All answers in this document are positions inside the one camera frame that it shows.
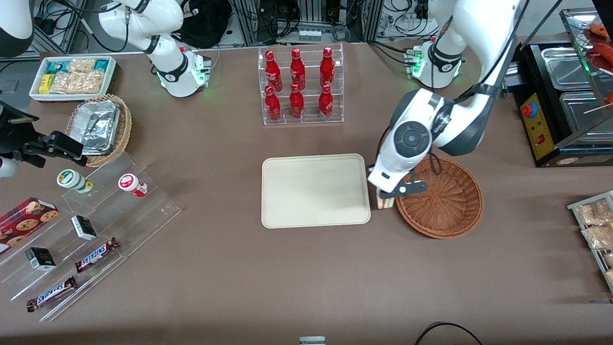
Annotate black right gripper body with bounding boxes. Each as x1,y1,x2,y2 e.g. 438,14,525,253
0,102,48,167

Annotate light oval wicker basket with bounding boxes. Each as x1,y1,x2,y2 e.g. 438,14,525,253
65,93,133,168

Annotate brown round wicker basket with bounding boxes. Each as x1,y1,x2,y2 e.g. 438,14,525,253
396,156,483,239

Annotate cream rectangular tray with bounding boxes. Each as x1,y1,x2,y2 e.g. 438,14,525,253
261,153,372,229

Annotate grey snack display tray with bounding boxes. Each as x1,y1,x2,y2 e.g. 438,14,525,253
568,191,613,293

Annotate white bottle green lid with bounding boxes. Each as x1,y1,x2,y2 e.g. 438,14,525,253
57,169,94,195

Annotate stacked aluminium foil containers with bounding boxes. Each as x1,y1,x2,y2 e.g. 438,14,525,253
74,100,121,156

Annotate white rectangular snack bin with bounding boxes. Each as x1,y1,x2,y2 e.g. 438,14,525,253
29,56,117,104

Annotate large clear cracker bag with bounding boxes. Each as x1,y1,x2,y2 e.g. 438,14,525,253
50,70,105,95

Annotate white bottle red lid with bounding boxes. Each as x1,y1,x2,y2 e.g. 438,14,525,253
118,173,148,198

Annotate small clear cracker bag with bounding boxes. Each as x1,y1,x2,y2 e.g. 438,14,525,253
67,58,96,74

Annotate small black box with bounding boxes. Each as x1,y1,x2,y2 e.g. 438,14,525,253
25,247,57,272
71,215,98,241

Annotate red cookie box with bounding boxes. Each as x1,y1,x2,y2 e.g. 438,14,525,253
0,197,60,254

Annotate red cola bottle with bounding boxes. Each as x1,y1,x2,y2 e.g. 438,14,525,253
318,84,334,118
289,83,305,119
290,48,306,91
265,50,283,92
265,85,282,122
320,46,335,88

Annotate clear acrylic bottle rack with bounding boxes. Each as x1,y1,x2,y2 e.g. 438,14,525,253
258,43,344,126

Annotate clear acrylic stepped shelf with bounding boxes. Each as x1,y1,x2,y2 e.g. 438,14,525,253
0,152,182,322

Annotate brown Snickers bar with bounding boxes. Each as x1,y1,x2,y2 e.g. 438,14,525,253
26,276,77,313
74,237,120,274

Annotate black food warmer cabinet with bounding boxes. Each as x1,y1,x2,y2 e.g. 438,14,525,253
498,7,613,168

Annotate black bag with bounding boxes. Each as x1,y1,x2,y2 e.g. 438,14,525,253
175,0,233,49

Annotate steel warmer pan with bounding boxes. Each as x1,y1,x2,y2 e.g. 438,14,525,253
541,47,594,92
559,91,613,134

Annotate black looped cable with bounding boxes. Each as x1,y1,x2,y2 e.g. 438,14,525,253
414,322,484,345

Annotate aluminium frame equipment rack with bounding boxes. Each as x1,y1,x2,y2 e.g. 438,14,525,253
230,0,384,45

